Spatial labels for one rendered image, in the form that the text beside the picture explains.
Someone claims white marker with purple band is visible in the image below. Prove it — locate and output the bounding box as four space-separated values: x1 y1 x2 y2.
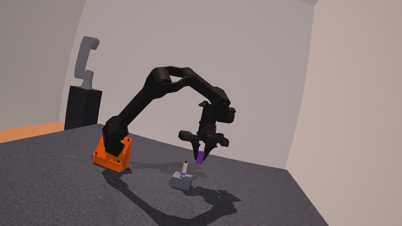
181 161 188 177

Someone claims purple cylinder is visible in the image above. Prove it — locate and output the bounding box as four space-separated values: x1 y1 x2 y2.
195 150 205 164

